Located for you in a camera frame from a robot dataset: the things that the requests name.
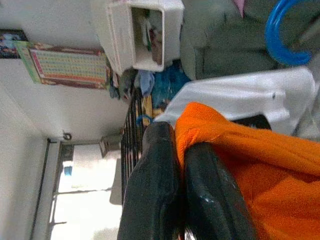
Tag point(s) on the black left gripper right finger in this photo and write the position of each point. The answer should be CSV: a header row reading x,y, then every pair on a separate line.
x,y
212,200

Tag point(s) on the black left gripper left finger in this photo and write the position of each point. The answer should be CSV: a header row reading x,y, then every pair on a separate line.
x,y
155,175

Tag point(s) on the orange shirt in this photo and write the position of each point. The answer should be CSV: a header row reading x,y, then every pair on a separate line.
x,y
275,175

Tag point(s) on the blue plastic hanger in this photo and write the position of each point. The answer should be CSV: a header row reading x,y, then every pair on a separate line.
x,y
270,37
143,117

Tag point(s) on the black clothes drying rack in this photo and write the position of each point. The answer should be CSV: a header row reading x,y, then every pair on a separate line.
x,y
132,140

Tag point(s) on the yellow garment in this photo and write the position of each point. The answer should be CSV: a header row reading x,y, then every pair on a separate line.
x,y
147,105

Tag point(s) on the light blue towel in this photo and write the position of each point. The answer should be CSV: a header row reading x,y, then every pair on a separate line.
x,y
147,82

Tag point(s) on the grey jacket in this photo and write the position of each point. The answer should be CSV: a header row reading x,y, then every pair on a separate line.
x,y
125,82

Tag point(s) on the white shirt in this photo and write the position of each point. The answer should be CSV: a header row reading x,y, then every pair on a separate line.
x,y
237,92

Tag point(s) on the brown garment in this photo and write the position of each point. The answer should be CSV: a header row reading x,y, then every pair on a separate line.
x,y
157,50

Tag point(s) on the white plastic storage bin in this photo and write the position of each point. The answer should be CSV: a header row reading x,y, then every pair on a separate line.
x,y
117,37

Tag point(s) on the grey green sofa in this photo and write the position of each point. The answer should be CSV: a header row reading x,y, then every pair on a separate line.
x,y
225,37

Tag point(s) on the pink mat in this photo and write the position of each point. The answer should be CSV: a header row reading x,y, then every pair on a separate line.
x,y
240,6

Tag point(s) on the colourful wall chart poster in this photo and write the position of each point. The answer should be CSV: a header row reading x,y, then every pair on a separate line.
x,y
67,67

